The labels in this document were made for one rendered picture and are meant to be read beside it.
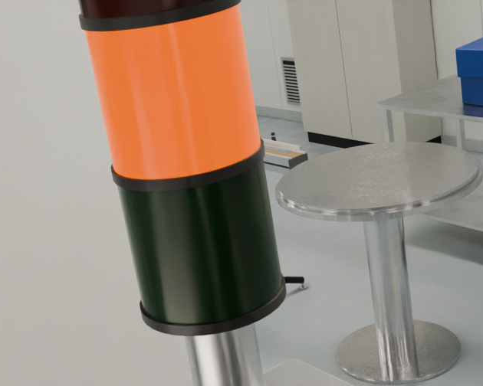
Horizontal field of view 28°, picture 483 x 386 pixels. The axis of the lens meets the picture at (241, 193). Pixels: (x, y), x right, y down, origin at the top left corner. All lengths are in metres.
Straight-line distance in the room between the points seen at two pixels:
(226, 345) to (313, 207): 3.76
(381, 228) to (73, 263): 2.63
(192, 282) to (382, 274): 4.20
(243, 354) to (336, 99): 7.55
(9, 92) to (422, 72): 5.84
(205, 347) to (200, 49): 0.10
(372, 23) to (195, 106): 7.08
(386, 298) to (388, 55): 3.12
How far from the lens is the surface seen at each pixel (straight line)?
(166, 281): 0.31
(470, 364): 4.64
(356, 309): 5.23
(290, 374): 0.48
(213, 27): 0.29
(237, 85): 0.30
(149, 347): 2.09
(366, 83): 7.55
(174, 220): 0.30
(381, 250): 4.45
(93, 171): 1.92
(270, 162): 4.89
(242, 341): 0.33
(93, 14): 0.29
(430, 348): 4.75
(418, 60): 7.42
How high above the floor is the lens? 2.34
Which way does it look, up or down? 19 degrees down
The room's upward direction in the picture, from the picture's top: 9 degrees counter-clockwise
